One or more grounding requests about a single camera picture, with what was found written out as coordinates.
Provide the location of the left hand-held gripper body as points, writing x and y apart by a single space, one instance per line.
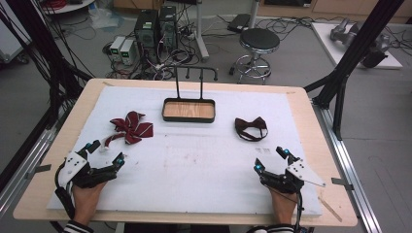
76 166

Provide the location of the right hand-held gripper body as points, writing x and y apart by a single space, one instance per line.
304 173

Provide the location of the striped red bow tie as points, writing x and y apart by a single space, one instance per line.
132 129

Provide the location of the dark red bow tie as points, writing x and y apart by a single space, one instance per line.
247 123

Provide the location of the black rack with wooden tray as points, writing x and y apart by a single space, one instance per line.
189 110

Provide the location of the person's left hand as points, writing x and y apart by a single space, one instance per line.
85 204

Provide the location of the person's right hand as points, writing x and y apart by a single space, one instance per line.
284 207

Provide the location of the metal table clip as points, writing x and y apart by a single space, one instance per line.
341 183
40 169

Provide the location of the white foam mat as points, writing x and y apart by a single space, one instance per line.
194 174

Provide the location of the white power supply unit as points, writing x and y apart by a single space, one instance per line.
128 51
116 47

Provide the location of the black round stool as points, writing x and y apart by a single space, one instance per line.
259 39

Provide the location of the white floor board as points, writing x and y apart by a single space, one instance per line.
327 39

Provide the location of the black computer tower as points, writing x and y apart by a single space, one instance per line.
146 32
167 27

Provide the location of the clear plastic bag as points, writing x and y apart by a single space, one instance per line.
105 17

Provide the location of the grey robot part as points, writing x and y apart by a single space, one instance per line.
343 32

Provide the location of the black flat box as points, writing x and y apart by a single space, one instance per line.
239 22

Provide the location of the round white table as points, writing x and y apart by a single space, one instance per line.
77 6

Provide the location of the aluminium rail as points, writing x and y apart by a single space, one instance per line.
26 161
351 168

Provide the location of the black frame strut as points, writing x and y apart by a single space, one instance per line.
353 51

